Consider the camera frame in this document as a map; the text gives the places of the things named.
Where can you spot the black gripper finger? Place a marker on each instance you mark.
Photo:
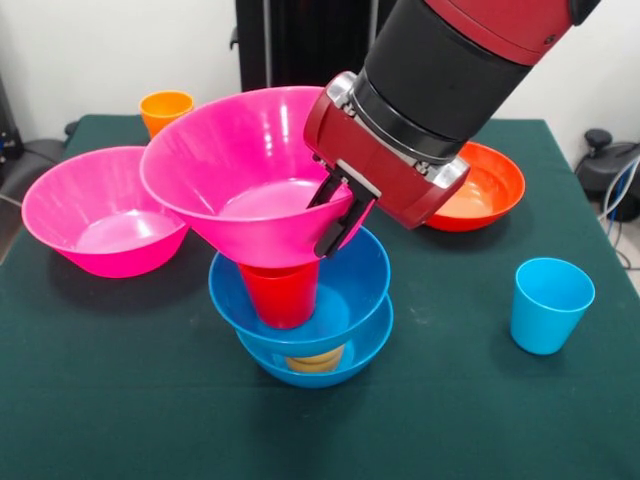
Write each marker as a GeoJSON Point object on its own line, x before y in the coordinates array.
{"type": "Point", "coordinates": [345, 225]}
{"type": "Point", "coordinates": [324, 192]}

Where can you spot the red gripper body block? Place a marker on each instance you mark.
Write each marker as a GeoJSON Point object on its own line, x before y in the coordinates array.
{"type": "Point", "coordinates": [380, 165]}

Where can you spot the blue plastic bowl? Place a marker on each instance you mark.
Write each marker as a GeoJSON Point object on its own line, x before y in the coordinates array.
{"type": "Point", "coordinates": [255, 360]}
{"type": "Point", "coordinates": [360, 280]}

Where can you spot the red plastic cup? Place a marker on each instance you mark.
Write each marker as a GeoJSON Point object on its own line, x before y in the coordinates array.
{"type": "Point", "coordinates": [285, 300]}

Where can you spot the pink plastic bowl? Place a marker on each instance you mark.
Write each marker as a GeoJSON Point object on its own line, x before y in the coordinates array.
{"type": "Point", "coordinates": [200, 165]}
{"type": "Point", "coordinates": [75, 200]}

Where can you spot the yellow plastic cup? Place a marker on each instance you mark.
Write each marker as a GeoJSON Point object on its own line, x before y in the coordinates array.
{"type": "Point", "coordinates": [312, 362]}

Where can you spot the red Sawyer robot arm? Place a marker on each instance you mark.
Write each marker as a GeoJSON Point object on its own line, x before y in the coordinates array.
{"type": "Point", "coordinates": [450, 70]}

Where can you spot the red-orange plastic bowl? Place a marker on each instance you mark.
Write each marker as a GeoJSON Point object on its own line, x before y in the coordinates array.
{"type": "Point", "coordinates": [495, 190]}

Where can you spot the orange plastic cup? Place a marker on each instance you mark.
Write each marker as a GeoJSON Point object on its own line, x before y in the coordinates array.
{"type": "Point", "coordinates": [162, 110]}

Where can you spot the dark green table cloth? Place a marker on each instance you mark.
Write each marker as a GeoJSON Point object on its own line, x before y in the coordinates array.
{"type": "Point", "coordinates": [450, 400]}

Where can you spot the light blue plastic cup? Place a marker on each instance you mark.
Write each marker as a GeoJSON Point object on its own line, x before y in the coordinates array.
{"type": "Point", "coordinates": [550, 310]}

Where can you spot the black upright post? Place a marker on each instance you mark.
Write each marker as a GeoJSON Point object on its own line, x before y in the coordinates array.
{"type": "Point", "coordinates": [300, 45]}

